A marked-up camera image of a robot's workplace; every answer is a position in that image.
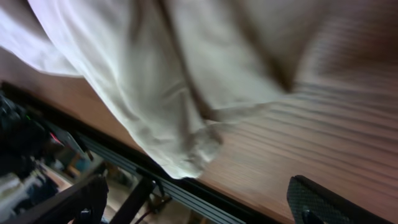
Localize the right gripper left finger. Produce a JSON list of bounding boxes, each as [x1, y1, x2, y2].
[[4, 175, 108, 224]]

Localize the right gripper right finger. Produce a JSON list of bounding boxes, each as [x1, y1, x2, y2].
[[287, 175, 391, 224]]

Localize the black aluminium frame rail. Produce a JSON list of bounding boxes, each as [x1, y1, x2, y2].
[[1, 82, 277, 223]]

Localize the beige cotton shorts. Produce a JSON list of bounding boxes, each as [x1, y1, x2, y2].
[[1, 0, 331, 179]]

